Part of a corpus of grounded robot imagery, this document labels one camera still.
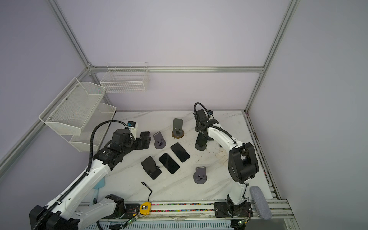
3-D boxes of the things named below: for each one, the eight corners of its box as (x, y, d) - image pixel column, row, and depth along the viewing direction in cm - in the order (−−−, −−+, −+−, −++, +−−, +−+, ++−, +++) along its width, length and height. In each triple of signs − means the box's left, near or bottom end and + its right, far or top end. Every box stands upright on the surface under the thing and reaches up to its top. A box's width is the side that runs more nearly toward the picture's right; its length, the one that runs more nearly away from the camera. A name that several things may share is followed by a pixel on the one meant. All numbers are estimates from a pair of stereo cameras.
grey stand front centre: (193, 183, 85) (194, 177, 76) (193, 173, 89) (194, 166, 80) (205, 183, 85) (207, 177, 76) (204, 173, 89) (206, 166, 80)
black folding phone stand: (144, 170, 90) (140, 163, 81) (153, 163, 93) (149, 155, 84) (153, 180, 86) (149, 173, 77) (162, 172, 89) (159, 165, 80)
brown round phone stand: (173, 138, 105) (172, 128, 95) (174, 128, 111) (173, 118, 101) (184, 138, 105) (183, 128, 95) (184, 128, 111) (184, 118, 101)
